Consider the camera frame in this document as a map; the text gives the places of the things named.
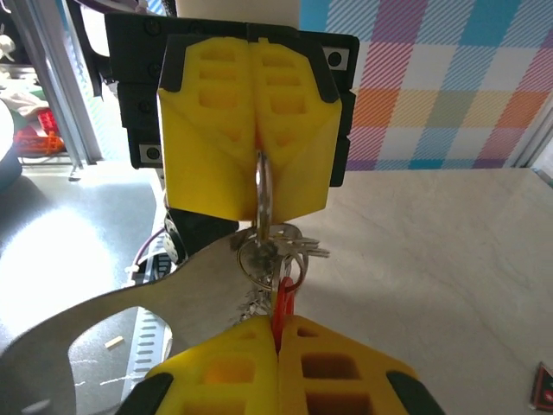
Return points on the small wooden peg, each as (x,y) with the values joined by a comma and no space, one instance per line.
(113,343)

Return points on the red black triangular piece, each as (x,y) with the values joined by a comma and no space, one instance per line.
(544,389)

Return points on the grey round container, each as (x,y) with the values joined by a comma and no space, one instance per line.
(8,160)

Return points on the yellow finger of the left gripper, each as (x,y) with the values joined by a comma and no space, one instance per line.
(302,164)
(194,173)

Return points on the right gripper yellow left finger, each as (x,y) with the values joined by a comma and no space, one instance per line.
(194,384)

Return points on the aluminium frame post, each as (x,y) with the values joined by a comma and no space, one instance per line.
(535,147)
(56,86)

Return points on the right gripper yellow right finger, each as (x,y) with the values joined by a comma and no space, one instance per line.
(380,384)

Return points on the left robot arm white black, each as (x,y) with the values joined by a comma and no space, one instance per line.
(203,233)

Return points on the orange plastic crate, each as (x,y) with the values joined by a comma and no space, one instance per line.
(41,138)

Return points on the red plastic key tag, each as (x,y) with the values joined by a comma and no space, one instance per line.
(283,302)

